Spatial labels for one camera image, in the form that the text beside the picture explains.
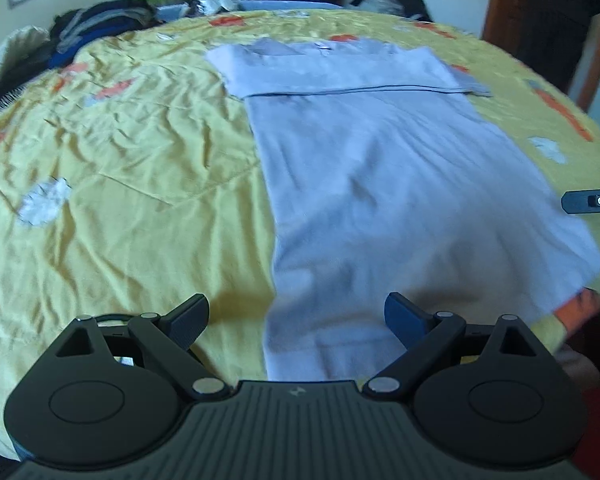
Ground light lavender shirt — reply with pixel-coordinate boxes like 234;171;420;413
207;38;600;382

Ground yellow carrot print bedsheet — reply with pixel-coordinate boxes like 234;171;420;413
0;10;600;458

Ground grey blue folded sweaters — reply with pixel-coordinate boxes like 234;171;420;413
47;0;155;68

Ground brown wooden door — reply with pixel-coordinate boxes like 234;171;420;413
481;0;600;113

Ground black white plastic bag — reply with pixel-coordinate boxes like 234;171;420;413
197;0;238;16

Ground blue knitted blanket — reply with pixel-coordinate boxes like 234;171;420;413
238;0;340;11

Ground person in black clothes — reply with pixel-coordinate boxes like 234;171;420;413
516;0;600;92

